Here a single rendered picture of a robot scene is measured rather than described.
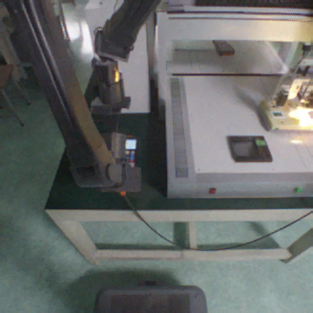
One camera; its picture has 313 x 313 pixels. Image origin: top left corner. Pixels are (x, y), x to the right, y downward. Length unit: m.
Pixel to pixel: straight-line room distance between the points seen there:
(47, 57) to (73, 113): 0.09
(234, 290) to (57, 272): 1.05
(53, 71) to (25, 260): 1.47
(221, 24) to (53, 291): 1.57
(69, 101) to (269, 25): 0.75
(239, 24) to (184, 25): 0.19
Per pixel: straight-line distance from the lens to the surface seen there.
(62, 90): 0.41
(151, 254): 1.39
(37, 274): 1.69
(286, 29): 1.00
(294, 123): 1.02
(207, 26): 0.91
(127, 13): 0.52
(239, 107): 1.07
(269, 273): 1.65
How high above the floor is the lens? 1.48
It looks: 50 degrees down
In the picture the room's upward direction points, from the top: 1 degrees counter-clockwise
